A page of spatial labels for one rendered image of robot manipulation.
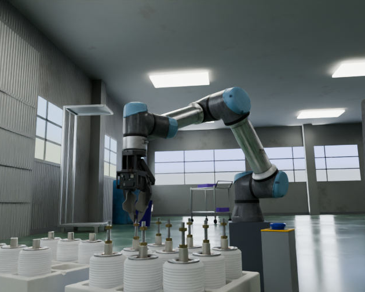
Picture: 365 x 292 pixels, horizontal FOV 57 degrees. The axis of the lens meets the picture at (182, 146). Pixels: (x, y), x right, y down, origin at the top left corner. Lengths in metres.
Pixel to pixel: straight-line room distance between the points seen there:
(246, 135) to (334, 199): 11.13
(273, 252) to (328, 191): 11.55
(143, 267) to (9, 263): 0.54
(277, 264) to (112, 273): 0.41
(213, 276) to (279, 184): 0.70
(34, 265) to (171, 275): 0.50
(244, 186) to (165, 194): 10.56
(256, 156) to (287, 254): 0.64
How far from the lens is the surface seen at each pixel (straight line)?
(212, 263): 0.89
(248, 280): 1.00
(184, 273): 0.78
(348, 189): 12.63
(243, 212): 1.58
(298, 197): 12.18
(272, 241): 0.90
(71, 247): 1.39
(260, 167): 1.47
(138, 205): 1.01
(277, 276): 0.91
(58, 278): 1.17
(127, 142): 1.02
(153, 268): 0.86
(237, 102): 1.34
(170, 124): 1.10
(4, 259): 1.26
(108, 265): 0.92
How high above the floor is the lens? 0.38
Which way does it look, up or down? 10 degrees up
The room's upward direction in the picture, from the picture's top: 1 degrees counter-clockwise
